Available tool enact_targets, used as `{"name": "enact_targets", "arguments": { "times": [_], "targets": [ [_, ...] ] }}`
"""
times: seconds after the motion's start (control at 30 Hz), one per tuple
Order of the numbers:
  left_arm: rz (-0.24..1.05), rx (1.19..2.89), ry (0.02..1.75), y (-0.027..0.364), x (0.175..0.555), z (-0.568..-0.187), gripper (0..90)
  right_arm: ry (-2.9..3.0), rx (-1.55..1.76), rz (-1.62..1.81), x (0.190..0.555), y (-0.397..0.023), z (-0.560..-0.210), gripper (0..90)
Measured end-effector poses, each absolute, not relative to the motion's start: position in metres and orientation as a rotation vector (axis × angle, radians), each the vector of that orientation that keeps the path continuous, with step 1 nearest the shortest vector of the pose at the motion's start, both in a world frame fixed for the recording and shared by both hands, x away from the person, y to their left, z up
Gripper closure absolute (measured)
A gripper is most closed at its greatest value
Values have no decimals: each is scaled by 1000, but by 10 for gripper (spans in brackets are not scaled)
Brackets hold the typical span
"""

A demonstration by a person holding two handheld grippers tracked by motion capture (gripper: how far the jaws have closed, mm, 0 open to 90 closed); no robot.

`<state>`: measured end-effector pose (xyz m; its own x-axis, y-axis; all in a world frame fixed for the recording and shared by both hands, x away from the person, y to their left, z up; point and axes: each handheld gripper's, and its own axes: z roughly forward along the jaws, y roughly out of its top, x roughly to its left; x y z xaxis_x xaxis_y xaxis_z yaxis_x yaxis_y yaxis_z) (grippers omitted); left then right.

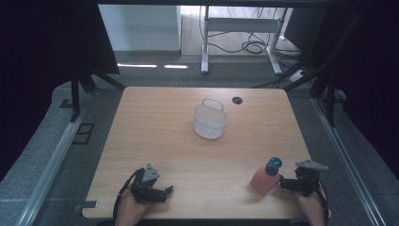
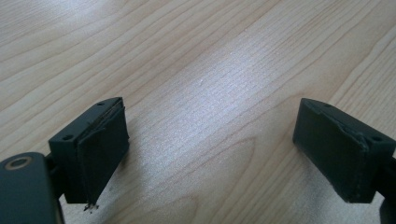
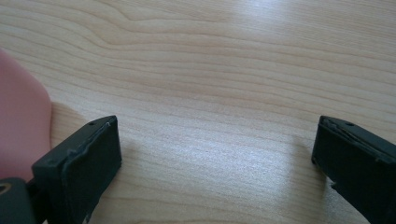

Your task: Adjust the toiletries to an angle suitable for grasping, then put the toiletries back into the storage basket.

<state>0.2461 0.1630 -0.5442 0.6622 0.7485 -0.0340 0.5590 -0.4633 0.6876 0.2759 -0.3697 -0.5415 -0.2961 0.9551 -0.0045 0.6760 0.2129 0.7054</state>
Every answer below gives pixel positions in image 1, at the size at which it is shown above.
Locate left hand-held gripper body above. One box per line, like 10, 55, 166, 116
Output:
130, 163, 168, 204

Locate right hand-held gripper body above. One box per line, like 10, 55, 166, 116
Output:
293, 158, 330, 198

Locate red bottle with blue cap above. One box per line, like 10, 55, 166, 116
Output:
249, 156, 283, 196

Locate person's right hand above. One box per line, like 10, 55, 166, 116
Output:
294, 187, 327, 226

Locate person's left hand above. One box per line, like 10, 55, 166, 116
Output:
115, 188, 152, 226

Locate white plastic basket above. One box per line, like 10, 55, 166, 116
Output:
193, 97, 230, 140

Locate black metal stand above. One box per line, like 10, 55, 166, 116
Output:
250, 12, 368, 128
69, 67, 127, 123

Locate white power strip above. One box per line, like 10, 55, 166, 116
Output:
288, 69, 307, 84

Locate black curtain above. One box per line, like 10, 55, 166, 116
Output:
283, 6, 399, 182
0, 0, 120, 183

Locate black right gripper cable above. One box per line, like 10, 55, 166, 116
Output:
315, 180, 331, 226

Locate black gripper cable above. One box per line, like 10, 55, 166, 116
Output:
112, 169, 145, 226
315, 180, 331, 226

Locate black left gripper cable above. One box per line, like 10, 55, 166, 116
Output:
112, 169, 145, 226

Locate aluminium floor rail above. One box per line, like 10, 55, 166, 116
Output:
14, 107, 88, 226
311, 97, 385, 226

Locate black floor cables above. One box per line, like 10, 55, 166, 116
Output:
199, 6, 304, 67

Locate white metal desk frame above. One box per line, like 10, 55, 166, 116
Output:
200, 5, 289, 76

